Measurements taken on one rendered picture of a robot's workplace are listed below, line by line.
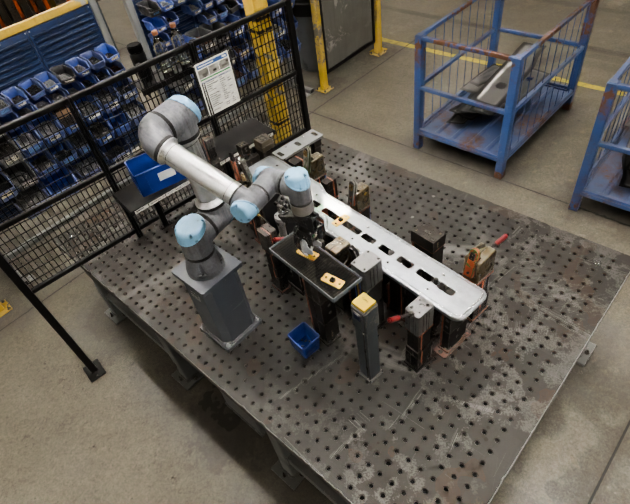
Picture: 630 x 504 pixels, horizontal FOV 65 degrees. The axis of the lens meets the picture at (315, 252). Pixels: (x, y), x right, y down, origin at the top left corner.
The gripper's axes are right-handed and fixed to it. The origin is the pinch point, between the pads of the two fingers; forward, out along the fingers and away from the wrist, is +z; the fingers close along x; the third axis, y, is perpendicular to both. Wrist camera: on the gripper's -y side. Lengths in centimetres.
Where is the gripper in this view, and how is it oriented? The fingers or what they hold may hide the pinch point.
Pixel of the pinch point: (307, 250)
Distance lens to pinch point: 177.6
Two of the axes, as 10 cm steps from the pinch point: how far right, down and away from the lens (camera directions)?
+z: 1.3, 6.9, 7.1
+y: 7.6, 3.9, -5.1
